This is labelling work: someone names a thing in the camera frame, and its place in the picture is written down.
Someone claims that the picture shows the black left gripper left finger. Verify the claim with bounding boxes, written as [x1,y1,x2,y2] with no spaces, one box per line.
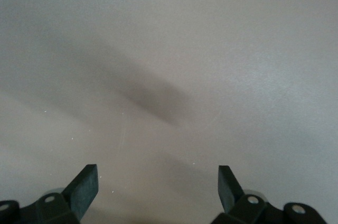
[0,164,99,224]

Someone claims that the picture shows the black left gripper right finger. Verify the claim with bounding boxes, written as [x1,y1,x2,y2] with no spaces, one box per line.
[211,165,328,224]

